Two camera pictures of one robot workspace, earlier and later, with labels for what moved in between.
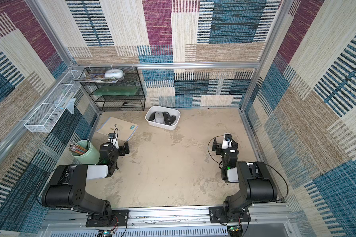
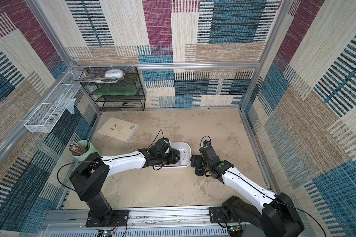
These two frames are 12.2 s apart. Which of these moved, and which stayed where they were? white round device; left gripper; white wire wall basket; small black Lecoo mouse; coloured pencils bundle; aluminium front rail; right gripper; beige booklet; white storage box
Moved: white storage box; small black Lecoo mouse; right gripper; left gripper
Stayed: white round device; white wire wall basket; beige booklet; coloured pencils bundle; aluminium front rail
